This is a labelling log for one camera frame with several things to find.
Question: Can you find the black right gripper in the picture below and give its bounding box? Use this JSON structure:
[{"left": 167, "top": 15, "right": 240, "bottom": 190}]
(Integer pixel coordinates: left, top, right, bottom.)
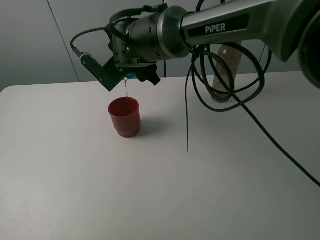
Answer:
[{"left": 113, "top": 56, "right": 161, "bottom": 86}]

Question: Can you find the teal transparent plastic cup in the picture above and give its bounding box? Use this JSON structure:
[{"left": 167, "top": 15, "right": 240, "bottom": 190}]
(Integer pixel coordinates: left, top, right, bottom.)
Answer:
[{"left": 115, "top": 63, "right": 136, "bottom": 79}]

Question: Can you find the smoky transparent plastic bottle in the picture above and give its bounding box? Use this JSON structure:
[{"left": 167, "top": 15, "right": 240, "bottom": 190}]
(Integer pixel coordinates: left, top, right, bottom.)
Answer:
[{"left": 212, "top": 45, "right": 243, "bottom": 92}]

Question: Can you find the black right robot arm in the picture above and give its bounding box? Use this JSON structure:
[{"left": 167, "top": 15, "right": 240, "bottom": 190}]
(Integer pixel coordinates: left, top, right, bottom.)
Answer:
[{"left": 109, "top": 0, "right": 320, "bottom": 87}]

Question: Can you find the red plastic cup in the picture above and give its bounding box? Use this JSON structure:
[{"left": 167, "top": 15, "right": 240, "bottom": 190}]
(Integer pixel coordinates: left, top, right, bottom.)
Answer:
[{"left": 108, "top": 97, "right": 141, "bottom": 138}]

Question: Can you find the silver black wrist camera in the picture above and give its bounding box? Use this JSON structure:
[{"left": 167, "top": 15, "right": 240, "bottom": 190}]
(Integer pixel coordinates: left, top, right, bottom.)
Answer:
[{"left": 80, "top": 53, "right": 129, "bottom": 92}]

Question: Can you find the black camera cable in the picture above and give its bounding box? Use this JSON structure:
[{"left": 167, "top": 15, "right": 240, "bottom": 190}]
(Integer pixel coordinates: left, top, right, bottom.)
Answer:
[{"left": 69, "top": 0, "right": 320, "bottom": 188}]

